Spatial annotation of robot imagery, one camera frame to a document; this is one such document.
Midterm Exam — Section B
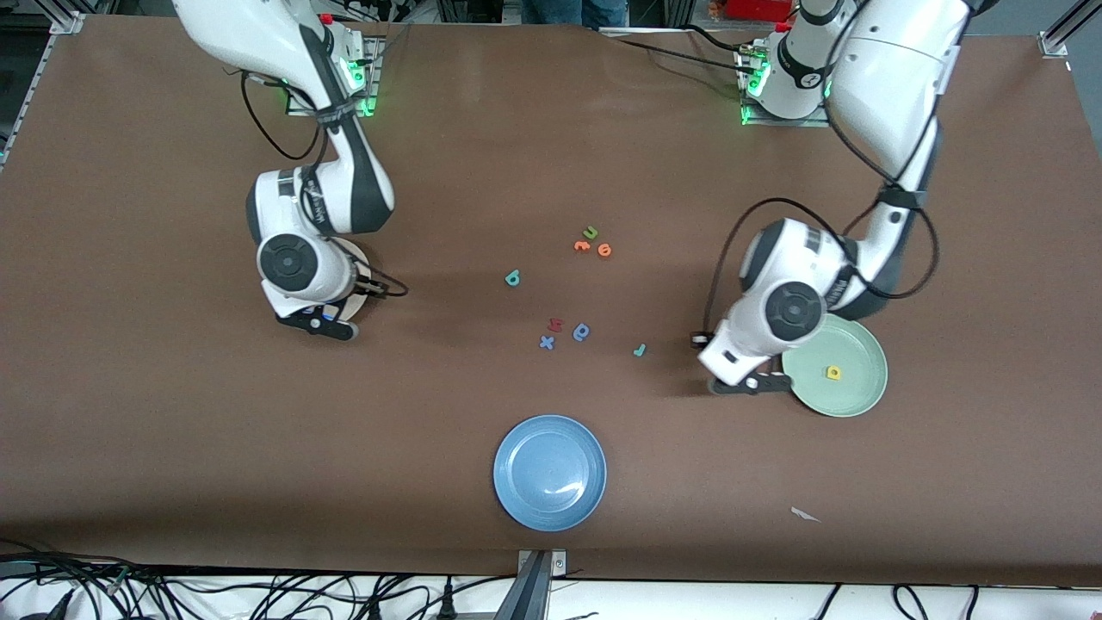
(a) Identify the beige brown plate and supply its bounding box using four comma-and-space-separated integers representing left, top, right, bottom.
327, 238, 373, 324

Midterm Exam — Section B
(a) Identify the light green plate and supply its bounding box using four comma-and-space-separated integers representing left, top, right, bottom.
782, 314, 889, 419

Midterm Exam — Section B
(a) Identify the blue plate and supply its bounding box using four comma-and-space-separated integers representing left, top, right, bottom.
492, 414, 608, 533

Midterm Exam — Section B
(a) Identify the red box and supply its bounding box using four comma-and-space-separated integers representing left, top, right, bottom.
726, 0, 795, 23

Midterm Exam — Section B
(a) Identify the person in blue jeans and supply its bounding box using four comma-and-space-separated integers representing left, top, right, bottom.
521, 0, 630, 28

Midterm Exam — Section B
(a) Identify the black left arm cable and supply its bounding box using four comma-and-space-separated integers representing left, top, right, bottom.
702, 0, 941, 337

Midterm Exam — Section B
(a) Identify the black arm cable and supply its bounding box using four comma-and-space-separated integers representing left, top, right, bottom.
702, 0, 941, 337
239, 69, 410, 300

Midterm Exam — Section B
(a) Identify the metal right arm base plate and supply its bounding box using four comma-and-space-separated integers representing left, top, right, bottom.
288, 34, 381, 117

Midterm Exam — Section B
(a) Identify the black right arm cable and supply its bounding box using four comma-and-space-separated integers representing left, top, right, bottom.
239, 69, 410, 300

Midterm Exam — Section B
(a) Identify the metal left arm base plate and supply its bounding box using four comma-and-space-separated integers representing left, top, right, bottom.
739, 43, 832, 128

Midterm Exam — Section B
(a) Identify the black table cable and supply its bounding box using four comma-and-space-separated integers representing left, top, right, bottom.
683, 24, 758, 53
616, 38, 746, 70

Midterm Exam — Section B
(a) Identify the aluminium frame profile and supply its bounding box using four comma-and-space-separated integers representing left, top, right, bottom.
0, 10, 87, 169
1037, 0, 1102, 59

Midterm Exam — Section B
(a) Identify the black floor cable bundle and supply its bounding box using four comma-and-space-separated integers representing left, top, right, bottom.
0, 538, 517, 620

